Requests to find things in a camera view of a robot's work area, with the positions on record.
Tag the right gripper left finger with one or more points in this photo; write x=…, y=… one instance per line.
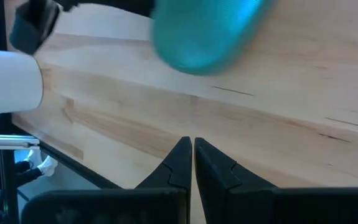
x=172, y=180

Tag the green rubber slide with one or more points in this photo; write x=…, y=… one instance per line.
x=203, y=37

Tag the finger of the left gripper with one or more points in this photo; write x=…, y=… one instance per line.
x=32, y=28

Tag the white plant pot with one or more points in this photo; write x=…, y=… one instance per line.
x=10, y=81

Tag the small white object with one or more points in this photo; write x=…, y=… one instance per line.
x=48, y=166

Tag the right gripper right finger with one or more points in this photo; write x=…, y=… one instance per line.
x=219, y=186

